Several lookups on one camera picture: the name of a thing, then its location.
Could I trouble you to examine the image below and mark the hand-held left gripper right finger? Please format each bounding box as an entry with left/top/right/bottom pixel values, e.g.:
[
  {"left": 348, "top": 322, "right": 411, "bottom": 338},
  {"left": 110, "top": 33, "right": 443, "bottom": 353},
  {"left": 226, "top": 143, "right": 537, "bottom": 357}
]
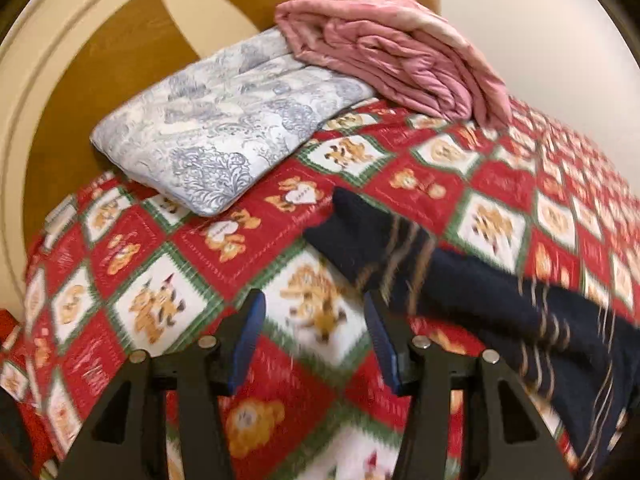
[{"left": 363, "top": 290, "right": 576, "bottom": 480}]

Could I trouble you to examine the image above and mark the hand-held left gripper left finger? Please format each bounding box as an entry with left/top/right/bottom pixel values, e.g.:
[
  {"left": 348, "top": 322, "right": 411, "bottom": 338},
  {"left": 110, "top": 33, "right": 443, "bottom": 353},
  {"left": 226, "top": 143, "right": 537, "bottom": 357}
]
[{"left": 57, "top": 288, "right": 267, "bottom": 480}]

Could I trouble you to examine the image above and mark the navy knitted sweater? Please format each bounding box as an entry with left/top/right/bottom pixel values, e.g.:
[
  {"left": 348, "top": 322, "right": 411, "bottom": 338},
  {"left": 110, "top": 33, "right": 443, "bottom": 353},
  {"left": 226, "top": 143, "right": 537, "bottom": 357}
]
[{"left": 303, "top": 186, "right": 634, "bottom": 477}]

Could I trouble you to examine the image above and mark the red bear printed blanket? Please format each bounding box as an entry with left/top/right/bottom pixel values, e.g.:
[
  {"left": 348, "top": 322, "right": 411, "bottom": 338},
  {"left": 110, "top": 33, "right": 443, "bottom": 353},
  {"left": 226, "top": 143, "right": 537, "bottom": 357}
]
[{"left": 0, "top": 94, "right": 640, "bottom": 480}]

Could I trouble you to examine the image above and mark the blue white patterned pillow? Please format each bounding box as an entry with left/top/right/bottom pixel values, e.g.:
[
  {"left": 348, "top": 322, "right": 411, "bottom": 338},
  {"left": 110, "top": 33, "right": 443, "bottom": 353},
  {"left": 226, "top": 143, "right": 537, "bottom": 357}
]
[{"left": 90, "top": 26, "right": 377, "bottom": 219}]

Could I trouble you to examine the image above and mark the cream wooden headboard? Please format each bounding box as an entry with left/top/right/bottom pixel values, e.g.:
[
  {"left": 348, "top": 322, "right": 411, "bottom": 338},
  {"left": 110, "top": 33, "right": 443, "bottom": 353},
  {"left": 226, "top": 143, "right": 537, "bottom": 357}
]
[{"left": 0, "top": 0, "right": 417, "bottom": 322}]

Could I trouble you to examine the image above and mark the pink folded quilt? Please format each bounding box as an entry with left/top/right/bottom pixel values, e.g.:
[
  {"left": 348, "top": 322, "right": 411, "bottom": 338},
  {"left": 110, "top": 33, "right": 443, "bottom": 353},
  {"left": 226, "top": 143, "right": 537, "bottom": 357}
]
[{"left": 273, "top": 0, "right": 514, "bottom": 132}]

